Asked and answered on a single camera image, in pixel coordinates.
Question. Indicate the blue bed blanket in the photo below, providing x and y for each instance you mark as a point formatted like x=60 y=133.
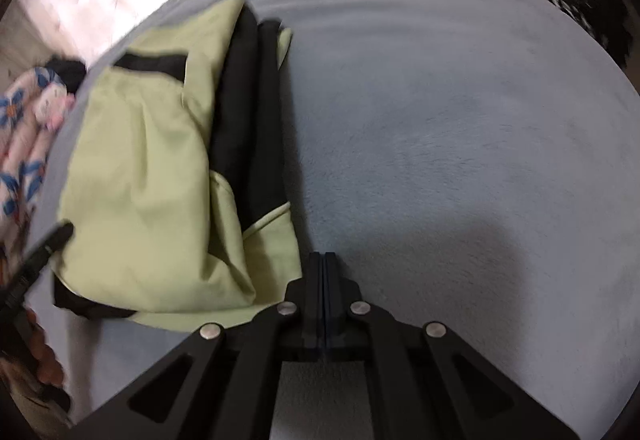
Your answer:
x=450 y=119

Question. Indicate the black knitted cloth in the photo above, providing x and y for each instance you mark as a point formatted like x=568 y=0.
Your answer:
x=67 y=69

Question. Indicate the floral quilt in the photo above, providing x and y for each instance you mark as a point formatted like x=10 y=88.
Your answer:
x=20 y=144

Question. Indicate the person's left hand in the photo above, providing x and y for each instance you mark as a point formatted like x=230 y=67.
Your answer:
x=47 y=360

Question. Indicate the white and pink plush cat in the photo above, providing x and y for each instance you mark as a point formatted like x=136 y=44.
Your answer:
x=52 y=104

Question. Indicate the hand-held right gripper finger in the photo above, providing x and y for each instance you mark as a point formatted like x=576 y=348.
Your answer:
x=320 y=300
x=330 y=300

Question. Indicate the person's left forearm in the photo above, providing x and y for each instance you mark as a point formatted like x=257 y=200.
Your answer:
x=20 y=387

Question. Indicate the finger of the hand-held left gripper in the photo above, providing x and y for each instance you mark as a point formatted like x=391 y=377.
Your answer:
x=55 y=242

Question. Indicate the green and black hooded jacket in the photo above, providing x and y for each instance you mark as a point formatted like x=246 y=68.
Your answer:
x=140 y=169

